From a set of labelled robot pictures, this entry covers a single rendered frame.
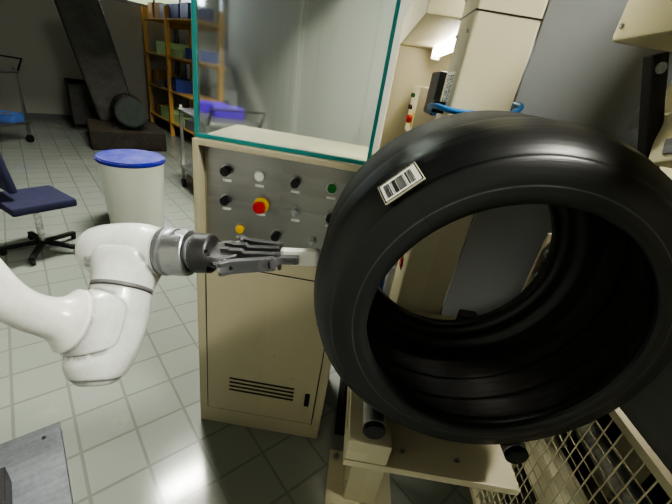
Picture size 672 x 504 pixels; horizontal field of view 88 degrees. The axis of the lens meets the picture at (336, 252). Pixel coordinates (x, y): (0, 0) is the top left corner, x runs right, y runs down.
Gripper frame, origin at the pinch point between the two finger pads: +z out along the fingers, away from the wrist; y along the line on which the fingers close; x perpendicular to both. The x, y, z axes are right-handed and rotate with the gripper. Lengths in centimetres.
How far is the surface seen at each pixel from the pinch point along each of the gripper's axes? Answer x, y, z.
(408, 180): -17.6, -11.4, 16.9
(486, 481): 45, -10, 39
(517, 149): -21.6, -10.9, 29.9
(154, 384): 108, 65, -89
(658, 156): -16, 17, 68
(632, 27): -38, 20, 57
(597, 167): -19.9, -12.2, 39.1
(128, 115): 17, 485, -348
